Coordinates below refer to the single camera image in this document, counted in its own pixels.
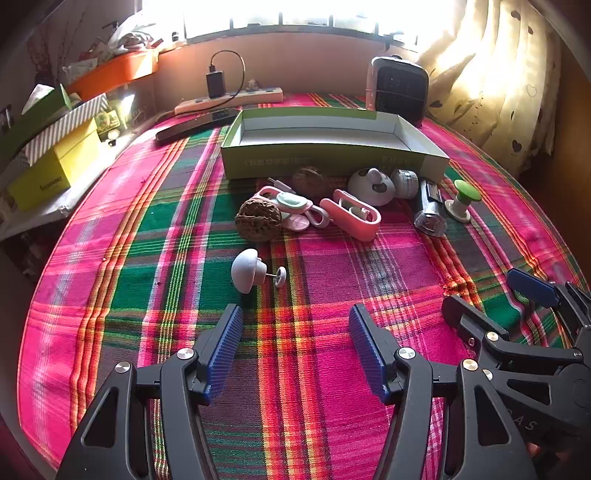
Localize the white tissue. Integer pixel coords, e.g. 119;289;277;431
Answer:
21;84;56;114

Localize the barred window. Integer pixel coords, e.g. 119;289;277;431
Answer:
139;0;467;51

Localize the black charger adapter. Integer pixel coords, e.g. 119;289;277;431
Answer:
206;65;225;99

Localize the white egg-shaped device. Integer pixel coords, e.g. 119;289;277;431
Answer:
348;167;396;207

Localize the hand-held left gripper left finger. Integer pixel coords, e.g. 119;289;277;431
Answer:
55;302;245;480

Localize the brown carved walnut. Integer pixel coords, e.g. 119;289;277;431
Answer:
291;166;334;201
235;196;283;242

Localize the green white cardboard box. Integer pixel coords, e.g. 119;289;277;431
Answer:
220;107;451;181

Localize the small green printed card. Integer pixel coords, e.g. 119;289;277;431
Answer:
95;111;122;134

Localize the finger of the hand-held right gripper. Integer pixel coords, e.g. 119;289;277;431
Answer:
441;294;585;370
505;269;591;333

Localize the white short cable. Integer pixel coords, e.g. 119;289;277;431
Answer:
268;178;331;228

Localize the grey mushroom-shaped knob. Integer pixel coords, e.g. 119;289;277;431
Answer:
231;248;288;292

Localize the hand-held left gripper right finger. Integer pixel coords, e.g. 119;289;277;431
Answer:
348;303;539;480

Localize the dried twig bouquet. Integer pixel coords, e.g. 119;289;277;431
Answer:
25;14;84;75

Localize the white power strip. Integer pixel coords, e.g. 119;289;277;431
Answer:
174;85;284;115

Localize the small pink fan heater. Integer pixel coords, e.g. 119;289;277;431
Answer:
367;55;430;127

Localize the black charging cable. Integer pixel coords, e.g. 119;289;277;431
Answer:
210;50;245;109

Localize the green-topped white knob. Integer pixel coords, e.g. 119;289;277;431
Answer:
443;179;482;223

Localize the cream heart-print curtain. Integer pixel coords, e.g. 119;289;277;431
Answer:
416;0;561;174

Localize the yellow cardboard box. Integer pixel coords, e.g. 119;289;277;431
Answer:
7;117;102;212

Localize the striped cardboard box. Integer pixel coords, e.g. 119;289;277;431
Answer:
18;92;109;167

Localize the orange tray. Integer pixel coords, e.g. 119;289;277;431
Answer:
67;48;160;100

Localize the black smartphone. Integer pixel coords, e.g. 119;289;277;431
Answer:
154;108;243;145

